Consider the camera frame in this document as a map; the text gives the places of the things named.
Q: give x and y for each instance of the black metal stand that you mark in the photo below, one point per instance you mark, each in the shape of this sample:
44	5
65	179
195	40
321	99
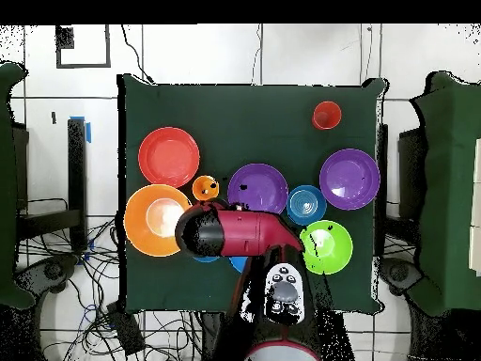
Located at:
77	180

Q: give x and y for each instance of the black power brick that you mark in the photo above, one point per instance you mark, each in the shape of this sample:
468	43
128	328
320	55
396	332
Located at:
126	329

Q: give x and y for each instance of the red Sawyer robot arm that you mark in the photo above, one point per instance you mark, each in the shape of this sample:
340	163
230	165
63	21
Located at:
240	229

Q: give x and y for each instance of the orange cup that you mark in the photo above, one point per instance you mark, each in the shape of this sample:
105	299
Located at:
203	186

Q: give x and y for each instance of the red shallow bowl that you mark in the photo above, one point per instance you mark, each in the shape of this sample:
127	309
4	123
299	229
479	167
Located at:
169	157

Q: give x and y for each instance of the white box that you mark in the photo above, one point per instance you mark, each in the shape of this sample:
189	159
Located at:
476	244

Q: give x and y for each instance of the red cup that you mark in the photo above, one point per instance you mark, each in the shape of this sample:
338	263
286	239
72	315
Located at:
327	115

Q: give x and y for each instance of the small translucent blue bowl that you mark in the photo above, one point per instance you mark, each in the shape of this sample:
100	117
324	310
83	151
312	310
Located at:
204	259
306	205

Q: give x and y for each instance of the green bowl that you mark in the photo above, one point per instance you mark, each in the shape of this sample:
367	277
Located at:
334	252

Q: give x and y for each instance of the purple bowl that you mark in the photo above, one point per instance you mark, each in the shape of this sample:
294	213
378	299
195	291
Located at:
263	188
349	176

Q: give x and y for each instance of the blue tape strip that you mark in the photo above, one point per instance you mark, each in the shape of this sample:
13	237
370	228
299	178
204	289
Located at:
88	133

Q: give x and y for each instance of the dark green tablecloth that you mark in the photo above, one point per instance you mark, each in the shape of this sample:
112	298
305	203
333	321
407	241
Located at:
244	124

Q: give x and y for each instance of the green cloth side table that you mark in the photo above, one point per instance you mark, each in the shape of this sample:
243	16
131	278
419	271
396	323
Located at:
7	188
451	188

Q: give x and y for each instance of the large orange bowl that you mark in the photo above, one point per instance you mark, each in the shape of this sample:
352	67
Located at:
142	222

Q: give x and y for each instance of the black pedestal leg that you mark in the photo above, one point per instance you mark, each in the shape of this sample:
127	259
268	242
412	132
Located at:
52	270
398	272

